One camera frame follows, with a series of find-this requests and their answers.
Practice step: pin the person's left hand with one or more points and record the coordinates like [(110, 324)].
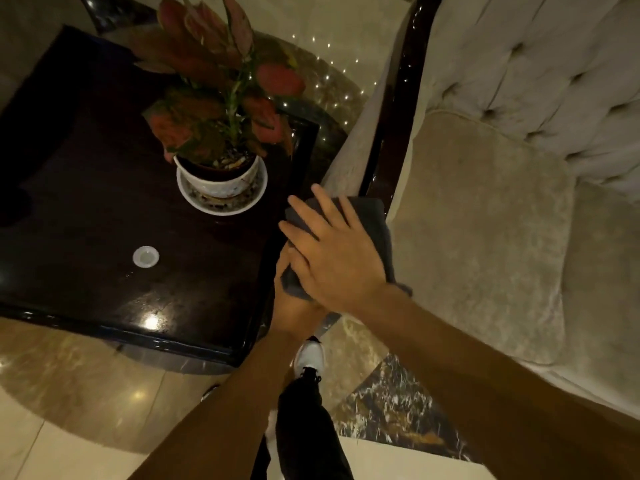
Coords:
[(295, 314)]

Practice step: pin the person's right hand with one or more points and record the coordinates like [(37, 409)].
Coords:
[(340, 264)]

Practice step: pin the person's right thumb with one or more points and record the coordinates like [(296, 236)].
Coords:
[(296, 268)]

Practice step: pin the person's right middle finger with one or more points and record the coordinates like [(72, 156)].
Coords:
[(304, 214)]

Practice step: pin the person's right little finger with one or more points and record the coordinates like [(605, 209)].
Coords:
[(351, 210)]

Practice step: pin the person's left fingers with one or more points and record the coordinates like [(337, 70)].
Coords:
[(282, 269)]

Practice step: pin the dark grey cloth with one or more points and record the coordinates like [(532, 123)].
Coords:
[(372, 219)]

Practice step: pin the person's right forearm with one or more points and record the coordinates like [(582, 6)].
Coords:
[(475, 384)]

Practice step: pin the person's left forearm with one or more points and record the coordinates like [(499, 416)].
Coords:
[(225, 419)]

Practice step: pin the white patterned pot saucer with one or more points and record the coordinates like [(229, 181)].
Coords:
[(235, 204)]

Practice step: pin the white sneaker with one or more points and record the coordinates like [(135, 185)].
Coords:
[(310, 355)]

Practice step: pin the white ceramic plant pot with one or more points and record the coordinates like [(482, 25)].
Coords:
[(220, 183)]

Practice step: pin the beige velvet seat cushion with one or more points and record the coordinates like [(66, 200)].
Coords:
[(605, 284), (480, 234)]

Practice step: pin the small white round disc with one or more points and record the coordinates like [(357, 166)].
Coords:
[(146, 256)]

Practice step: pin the red green leafy plant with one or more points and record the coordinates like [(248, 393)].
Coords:
[(210, 89)]

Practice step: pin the black trouser leg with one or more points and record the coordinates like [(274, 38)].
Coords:
[(307, 434)]

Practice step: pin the dark glossy side table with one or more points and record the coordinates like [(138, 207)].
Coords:
[(100, 194)]

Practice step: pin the beige tufted velvet sofa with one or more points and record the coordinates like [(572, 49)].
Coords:
[(525, 59)]

